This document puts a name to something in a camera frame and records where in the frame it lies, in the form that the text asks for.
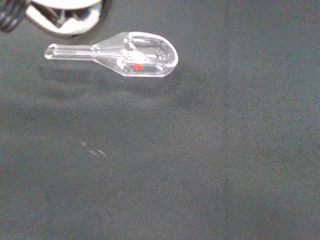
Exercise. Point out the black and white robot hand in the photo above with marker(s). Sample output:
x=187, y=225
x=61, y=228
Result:
x=75, y=23

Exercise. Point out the black bench cloth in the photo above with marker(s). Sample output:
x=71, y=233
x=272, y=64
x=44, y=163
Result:
x=175, y=155

